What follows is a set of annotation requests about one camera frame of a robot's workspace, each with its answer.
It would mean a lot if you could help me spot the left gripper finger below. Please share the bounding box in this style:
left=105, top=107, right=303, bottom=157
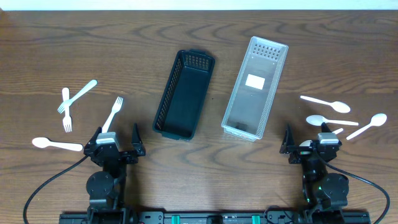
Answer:
left=131, top=123, right=142, bottom=146
left=88, top=127, right=102, bottom=146

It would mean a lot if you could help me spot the white plastic spoon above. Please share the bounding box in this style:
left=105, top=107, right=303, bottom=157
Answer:
left=346, top=113, right=387, bottom=140
left=306, top=114, right=359, bottom=126
left=32, top=137, right=83, bottom=151
left=298, top=128, right=345, bottom=156
left=300, top=96, right=351, bottom=113

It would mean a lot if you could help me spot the white plastic fork vertical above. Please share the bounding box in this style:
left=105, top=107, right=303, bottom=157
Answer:
left=62, top=87, right=72, bottom=133

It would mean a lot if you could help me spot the white plastic fork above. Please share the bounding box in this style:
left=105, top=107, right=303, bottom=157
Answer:
left=102, top=96, right=124, bottom=133
left=57, top=80, right=98, bottom=113

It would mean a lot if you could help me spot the black plastic basket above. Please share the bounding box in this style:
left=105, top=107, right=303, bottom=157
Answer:
left=152, top=49, right=215, bottom=141

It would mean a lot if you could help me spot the clear plastic basket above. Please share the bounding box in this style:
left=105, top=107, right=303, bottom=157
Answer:
left=221, top=36, right=289, bottom=142

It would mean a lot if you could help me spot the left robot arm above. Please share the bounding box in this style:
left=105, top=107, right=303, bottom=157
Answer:
left=83, top=124, right=146, bottom=223

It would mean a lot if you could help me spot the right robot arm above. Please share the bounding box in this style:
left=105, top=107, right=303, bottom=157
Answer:
left=279, top=123, right=349, bottom=223

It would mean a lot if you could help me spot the white label in basket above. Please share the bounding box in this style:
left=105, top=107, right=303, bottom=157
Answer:
left=245, top=74, right=265, bottom=90

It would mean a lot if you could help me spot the right black cable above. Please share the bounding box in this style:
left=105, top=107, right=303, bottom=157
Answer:
left=313, top=149, right=391, bottom=224

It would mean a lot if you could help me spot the black cable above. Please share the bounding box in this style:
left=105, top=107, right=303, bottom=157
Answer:
left=22, top=155, right=90, bottom=224
left=313, top=149, right=391, bottom=224

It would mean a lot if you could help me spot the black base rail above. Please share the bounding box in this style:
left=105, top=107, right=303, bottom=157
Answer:
left=58, top=210, right=371, bottom=224

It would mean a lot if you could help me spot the left black cable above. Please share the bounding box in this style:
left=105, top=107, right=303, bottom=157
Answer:
left=22, top=155, right=90, bottom=224

